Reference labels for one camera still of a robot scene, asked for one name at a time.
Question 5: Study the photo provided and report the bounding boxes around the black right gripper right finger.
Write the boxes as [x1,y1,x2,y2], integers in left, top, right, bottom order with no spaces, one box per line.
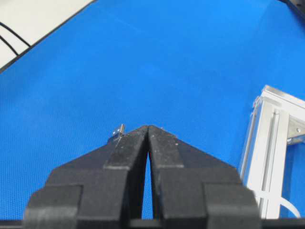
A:
[148,125,261,229]

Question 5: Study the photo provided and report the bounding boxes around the white zip tie loop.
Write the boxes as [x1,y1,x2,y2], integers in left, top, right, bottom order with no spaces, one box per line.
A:
[256,190,301,219]

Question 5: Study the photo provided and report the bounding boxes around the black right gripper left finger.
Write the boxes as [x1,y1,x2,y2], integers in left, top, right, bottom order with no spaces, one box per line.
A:
[23,126,148,229]

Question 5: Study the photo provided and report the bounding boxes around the black cable on table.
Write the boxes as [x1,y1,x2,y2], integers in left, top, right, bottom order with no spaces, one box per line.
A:
[0,22,31,47]
[0,36,19,56]

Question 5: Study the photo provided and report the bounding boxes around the blue table mat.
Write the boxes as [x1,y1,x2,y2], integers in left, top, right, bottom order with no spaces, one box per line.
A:
[0,0,305,220]

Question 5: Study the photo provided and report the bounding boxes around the aluminium extrusion frame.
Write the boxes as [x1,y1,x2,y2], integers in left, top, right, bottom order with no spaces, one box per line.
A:
[238,85,305,219]

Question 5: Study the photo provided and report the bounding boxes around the black USB cable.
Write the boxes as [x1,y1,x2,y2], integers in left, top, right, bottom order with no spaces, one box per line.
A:
[107,124,127,144]

